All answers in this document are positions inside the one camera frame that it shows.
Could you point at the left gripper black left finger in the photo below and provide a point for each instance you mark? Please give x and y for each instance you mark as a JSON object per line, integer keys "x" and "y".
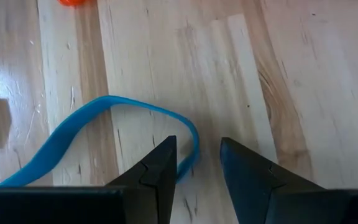
{"x": 154, "y": 186}

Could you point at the teal blue tray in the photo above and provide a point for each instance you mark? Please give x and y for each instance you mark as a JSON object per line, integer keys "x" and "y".
{"x": 73, "y": 130}

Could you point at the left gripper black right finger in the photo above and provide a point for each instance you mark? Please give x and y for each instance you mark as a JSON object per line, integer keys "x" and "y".
{"x": 253, "y": 186}

